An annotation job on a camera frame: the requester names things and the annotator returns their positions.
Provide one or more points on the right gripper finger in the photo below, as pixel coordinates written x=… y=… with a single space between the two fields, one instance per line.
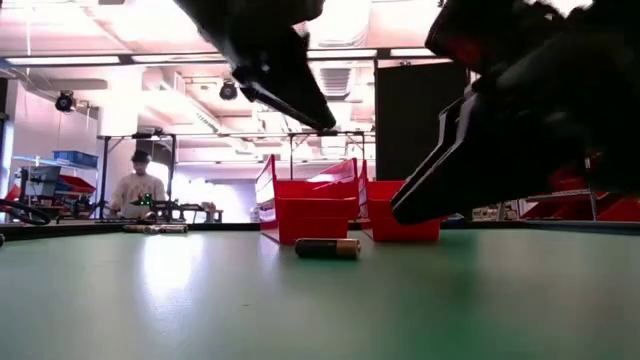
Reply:
x=446 y=131
x=500 y=150

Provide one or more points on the black dome camera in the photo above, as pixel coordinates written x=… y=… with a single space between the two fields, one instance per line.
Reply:
x=65 y=101
x=228 y=91

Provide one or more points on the black standing panel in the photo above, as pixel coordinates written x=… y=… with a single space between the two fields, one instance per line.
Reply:
x=410 y=125

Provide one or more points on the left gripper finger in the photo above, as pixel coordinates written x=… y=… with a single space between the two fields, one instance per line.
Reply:
x=295 y=75
x=295 y=111

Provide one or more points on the silver battery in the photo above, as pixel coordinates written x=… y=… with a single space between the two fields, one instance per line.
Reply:
x=172 y=229
x=134 y=229
x=151 y=230

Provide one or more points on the red storage bin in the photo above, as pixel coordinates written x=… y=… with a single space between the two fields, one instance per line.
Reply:
x=620 y=212

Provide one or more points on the LED light bar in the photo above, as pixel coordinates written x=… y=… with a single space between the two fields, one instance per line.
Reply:
x=410 y=51
x=175 y=58
x=345 y=53
x=60 y=60

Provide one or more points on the person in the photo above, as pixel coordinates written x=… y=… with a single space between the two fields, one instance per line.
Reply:
x=135 y=192

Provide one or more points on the green table mat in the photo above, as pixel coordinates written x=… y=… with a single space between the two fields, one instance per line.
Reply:
x=320 y=310

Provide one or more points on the silver ventilation duct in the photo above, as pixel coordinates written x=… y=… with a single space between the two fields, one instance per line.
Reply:
x=335 y=80

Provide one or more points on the red plastic bin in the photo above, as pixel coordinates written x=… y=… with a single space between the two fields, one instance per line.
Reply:
x=400 y=232
x=312 y=220

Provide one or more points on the distant black metal frame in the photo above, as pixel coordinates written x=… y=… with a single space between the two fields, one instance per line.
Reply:
x=291 y=150

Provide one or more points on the black overhead frame bar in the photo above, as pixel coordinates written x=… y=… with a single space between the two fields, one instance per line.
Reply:
x=125 y=59

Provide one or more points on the red shelf bin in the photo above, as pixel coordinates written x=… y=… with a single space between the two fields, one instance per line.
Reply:
x=80 y=186

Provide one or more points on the grey equipment box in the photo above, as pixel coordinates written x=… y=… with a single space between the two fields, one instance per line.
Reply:
x=42 y=180

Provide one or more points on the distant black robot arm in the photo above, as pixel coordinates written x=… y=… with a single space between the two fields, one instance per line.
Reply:
x=165 y=205

